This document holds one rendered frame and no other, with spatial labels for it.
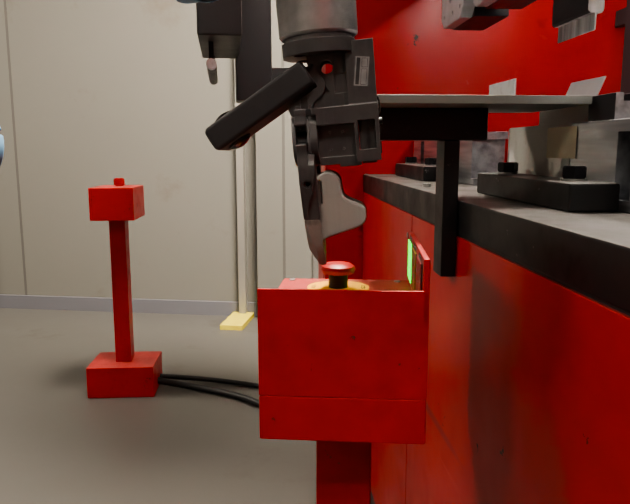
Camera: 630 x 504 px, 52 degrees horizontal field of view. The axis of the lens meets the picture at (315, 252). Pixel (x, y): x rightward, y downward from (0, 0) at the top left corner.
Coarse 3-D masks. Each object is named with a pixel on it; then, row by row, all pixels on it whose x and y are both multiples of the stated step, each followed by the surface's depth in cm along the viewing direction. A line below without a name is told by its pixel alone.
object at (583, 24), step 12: (564, 0) 82; (576, 0) 79; (588, 0) 76; (600, 0) 76; (564, 12) 82; (576, 12) 79; (588, 12) 77; (600, 12) 76; (552, 24) 86; (564, 24) 84; (576, 24) 81; (588, 24) 78; (564, 36) 84; (576, 36) 81
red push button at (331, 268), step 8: (328, 264) 73; (336, 264) 73; (344, 264) 73; (352, 264) 74; (328, 272) 73; (336, 272) 72; (344, 272) 72; (352, 272) 73; (336, 280) 73; (344, 280) 73; (336, 288) 73
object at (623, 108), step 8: (592, 96) 74; (600, 96) 73; (608, 96) 71; (616, 96) 69; (624, 96) 71; (592, 104) 74; (600, 104) 73; (608, 104) 71; (616, 104) 69; (624, 104) 69; (592, 112) 74; (600, 112) 73; (608, 112) 71; (616, 112) 70; (624, 112) 70; (592, 120) 74; (600, 120) 73
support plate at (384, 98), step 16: (384, 96) 72; (400, 96) 72; (416, 96) 73; (432, 96) 73; (448, 96) 73; (464, 96) 73; (480, 96) 73; (496, 96) 73; (512, 96) 73; (528, 96) 73; (544, 96) 74; (560, 96) 74; (576, 96) 74; (496, 112) 90; (512, 112) 90; (528, 112) 90
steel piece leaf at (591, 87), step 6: (594, 78) 80; (600, 78) 78; (570, 84) 86; (576, 84) 84; (582, 84) 82; (588, 84) 81; (594, 84) 79; (600, 84) 78; (570, 90) 85; (576, 90) 83; (582, 90) 82; (588, 90) 80; (594, 90) 78
